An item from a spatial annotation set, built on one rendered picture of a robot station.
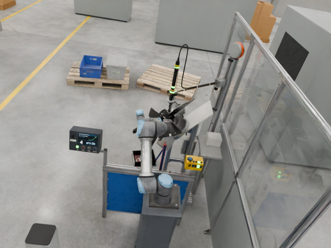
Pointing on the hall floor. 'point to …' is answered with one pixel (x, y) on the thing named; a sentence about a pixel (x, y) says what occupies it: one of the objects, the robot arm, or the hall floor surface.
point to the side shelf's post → (199, 177)
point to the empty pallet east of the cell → (165, 84)
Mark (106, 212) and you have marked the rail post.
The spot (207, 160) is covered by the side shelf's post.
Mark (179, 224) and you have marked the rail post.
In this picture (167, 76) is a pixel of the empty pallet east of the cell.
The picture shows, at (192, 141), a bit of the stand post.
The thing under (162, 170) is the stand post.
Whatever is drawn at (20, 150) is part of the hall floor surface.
